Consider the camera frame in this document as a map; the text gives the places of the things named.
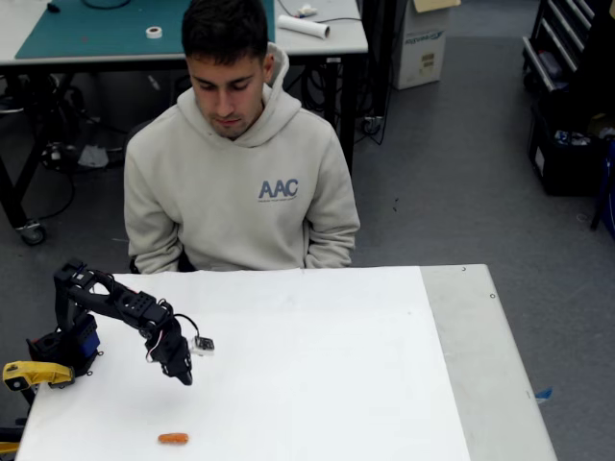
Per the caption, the green cutting mat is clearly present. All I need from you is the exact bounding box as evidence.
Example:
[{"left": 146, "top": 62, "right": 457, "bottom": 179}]
[{"left": 13, "top": 0, "right": 276, "bottom": 61}]

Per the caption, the black camera cable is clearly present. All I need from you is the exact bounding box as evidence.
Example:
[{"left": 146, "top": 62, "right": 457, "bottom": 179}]
[{"left": 173, "top": 313, "right": 201, "bottom": 340}]

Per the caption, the large white paper sheet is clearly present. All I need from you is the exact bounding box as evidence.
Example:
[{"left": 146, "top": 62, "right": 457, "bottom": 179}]
[{"left": 13, "top": 265, "right": 472, "bottom": 461}]

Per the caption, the man in beige hoodie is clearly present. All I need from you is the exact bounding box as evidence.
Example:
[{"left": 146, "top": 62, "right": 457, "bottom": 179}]
[{"left": 123, "top": 0, "right": 361, "bottom": 275}]

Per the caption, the manila folder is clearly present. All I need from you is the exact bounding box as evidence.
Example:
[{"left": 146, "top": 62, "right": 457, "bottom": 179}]
[{"left": 412, "top": 0, "right": 462, "bottom": 13}]

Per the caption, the grey workbench with black legs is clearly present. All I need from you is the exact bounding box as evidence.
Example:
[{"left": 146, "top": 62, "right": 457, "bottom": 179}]
[{"left": 0, "top": 0, "right": 370, "bottom": 246}]

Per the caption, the black storage bin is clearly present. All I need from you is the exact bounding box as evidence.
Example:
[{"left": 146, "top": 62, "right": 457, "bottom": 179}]
[{"left": 527, "top": 105, "right": 615, "bottom": 197}]

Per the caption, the blue object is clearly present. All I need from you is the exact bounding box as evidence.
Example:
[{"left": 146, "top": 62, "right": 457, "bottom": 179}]
[{"left": 594, "top": 138, "right": 615, "bottom": 231}]

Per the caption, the black tool drawer cabinet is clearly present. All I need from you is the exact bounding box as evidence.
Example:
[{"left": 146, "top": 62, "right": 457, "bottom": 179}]
[{"left": 522, "top": 0, "right": 615, "bottom": 97}]

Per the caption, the white paper roll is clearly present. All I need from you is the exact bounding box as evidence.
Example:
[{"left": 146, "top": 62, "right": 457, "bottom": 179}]
[{"left": 277, "top": 13, "right": 332, "bottom": 39}]

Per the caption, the white cardboard box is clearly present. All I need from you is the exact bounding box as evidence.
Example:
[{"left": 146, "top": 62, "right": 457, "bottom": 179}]
[{"left": 391, "top": 0, "right": 453, "bottom": 91}]

